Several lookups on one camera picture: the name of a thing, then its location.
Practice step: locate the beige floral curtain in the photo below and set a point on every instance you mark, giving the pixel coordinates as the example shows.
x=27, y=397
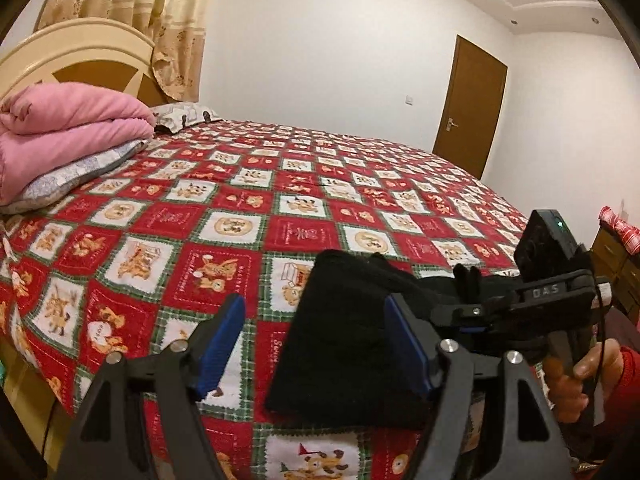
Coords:
x=150, y=5

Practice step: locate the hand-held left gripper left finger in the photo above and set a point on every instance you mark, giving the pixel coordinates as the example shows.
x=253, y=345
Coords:
x=222, y=345

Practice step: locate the person's right forearm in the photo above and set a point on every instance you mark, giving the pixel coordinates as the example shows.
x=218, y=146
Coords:
x=627, y=405

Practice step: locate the cream and brown headboard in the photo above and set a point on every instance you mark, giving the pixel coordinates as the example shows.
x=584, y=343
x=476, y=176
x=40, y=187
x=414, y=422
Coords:
x=75, y=42

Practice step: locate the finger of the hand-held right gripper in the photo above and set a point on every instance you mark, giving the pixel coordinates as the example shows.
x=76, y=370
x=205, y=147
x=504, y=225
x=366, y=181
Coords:
x=467, y=282
x=465, y=315

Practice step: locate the beige bed frame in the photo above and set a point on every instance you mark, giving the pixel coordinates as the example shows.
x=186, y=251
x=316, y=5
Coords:
x=30, y=400

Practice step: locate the pink folded blanket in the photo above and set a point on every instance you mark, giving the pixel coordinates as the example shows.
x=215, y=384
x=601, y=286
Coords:
x=65, y=125

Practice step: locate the black pants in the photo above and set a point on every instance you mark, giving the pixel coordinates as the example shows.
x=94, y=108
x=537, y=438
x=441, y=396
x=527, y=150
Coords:
x=350, y=320

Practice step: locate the grey floral pillow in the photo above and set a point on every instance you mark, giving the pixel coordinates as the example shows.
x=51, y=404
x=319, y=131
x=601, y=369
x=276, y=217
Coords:
x=75, y=175

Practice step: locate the person's right hand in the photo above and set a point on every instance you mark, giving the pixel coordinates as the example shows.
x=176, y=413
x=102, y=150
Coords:
x=570, y=390

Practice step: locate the wooden dresser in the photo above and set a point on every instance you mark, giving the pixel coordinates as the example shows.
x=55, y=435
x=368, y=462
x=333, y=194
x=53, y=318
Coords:
x=612, y=265

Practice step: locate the red checked cloth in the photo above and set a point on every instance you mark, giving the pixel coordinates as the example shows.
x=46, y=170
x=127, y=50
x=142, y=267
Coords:
x=622, y=227

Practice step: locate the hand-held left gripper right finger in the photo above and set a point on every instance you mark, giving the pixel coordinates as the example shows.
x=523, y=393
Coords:
x=410, y=345

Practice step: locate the red printed patchwork bedspread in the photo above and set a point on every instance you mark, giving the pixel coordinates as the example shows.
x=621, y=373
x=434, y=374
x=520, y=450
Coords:
x=225, y=200

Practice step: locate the white patterned pillow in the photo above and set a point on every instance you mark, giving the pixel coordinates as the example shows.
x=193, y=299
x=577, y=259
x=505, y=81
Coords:
x=185, y=115

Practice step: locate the brown wooden door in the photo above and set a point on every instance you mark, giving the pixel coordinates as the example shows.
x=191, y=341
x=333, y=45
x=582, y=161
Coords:
x=470, y=105

